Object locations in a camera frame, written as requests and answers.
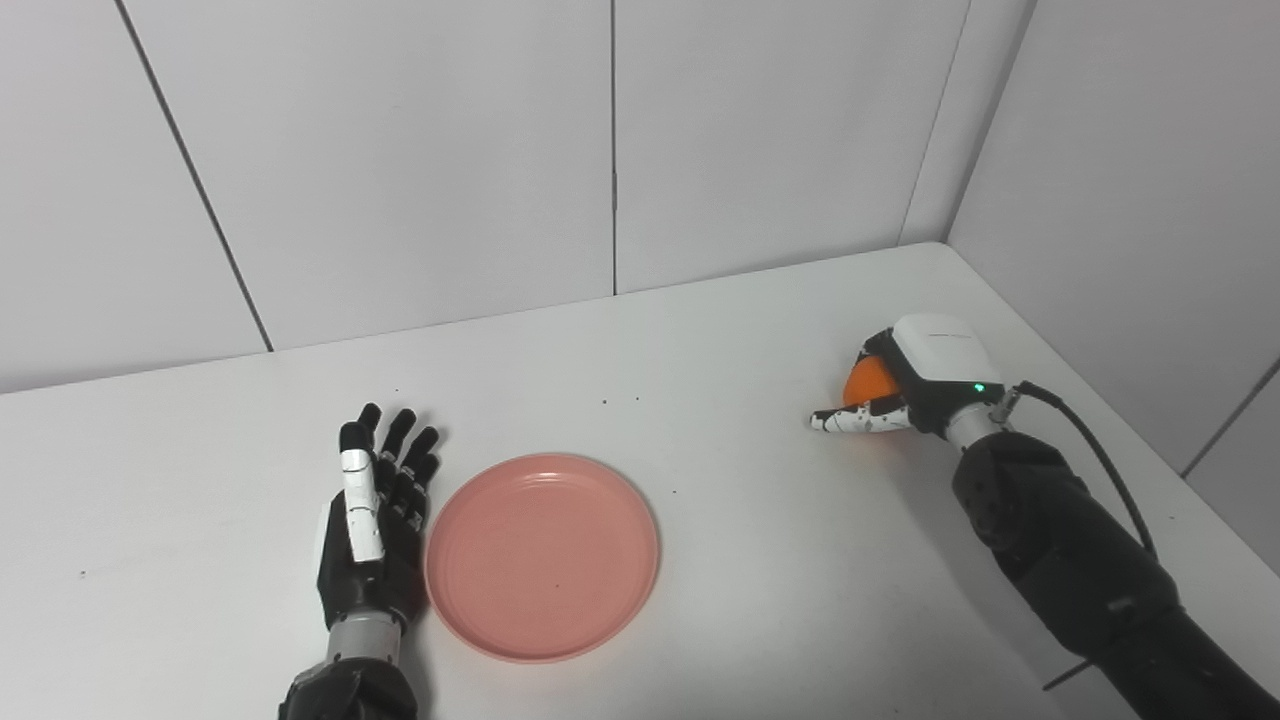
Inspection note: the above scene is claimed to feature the black and white left hand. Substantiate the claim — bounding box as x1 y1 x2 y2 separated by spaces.
316 403 442 631

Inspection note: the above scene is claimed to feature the black and white right hand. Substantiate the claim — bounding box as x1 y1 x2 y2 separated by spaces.
810 314 1006 438

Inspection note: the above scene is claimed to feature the orange fruit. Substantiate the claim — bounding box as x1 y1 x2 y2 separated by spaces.
843 355 901 408

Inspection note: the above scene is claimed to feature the pink round plate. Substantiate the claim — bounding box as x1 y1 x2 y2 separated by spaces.
424 454 660 663

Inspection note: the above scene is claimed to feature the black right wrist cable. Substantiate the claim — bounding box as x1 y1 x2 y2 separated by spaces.
1003 381 1159 691

